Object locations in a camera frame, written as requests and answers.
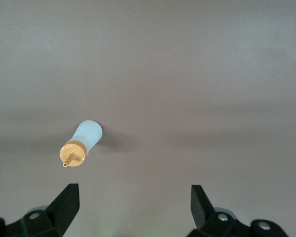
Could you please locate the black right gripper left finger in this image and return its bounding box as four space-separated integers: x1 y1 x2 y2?
0 183 80 237

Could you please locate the white squeeze bottle orange cap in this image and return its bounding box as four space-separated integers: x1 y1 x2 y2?
59 119 104 169

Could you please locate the brown table cover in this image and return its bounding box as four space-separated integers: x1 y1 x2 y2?
0 0 296 237

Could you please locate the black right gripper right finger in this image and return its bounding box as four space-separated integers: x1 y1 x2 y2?
188 184 296 237

